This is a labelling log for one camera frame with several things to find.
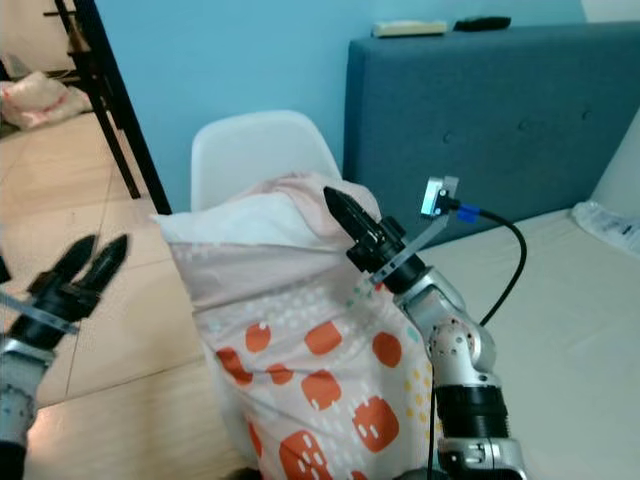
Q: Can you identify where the black remote control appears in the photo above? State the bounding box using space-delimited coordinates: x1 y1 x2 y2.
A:
453 15 511 32

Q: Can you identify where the beige bed mattress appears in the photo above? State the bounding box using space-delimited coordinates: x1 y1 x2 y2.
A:
420 205 640 480

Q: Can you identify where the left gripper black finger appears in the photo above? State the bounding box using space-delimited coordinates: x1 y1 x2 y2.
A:
82 233 131 301
50 235 99 293

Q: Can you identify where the pink floral pillow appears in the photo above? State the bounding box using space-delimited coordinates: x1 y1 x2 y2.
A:
155 172 446 480

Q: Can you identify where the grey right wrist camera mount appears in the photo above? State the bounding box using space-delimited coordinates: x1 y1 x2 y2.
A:
370 176 461 286

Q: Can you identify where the white plastic shell chair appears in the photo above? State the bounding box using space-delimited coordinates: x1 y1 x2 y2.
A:
190 110 343 217

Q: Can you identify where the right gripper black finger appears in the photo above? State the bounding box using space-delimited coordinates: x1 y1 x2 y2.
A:
325 190 373 248
325 188 383 238

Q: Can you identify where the blue upholstered headboard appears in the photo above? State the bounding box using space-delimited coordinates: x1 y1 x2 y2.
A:
342 22 640 246

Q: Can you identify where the dark wooden table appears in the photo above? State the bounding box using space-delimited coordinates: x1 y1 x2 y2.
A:
45 0 143 199

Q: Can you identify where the black door frame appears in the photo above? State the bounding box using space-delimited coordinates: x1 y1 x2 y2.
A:
72 0 173 216

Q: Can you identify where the cream remote control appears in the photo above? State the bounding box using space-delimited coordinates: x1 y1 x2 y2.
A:
372 20 448 38

